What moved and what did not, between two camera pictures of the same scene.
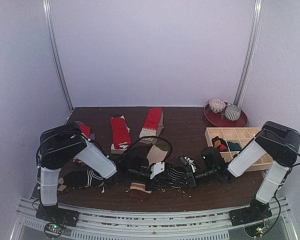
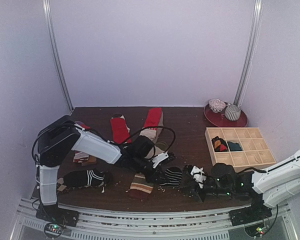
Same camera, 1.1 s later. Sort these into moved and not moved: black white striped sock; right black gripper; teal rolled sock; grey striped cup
Moved: right black gripper
Not moved: grey striped cup; teal rolled sock; black white striped sock
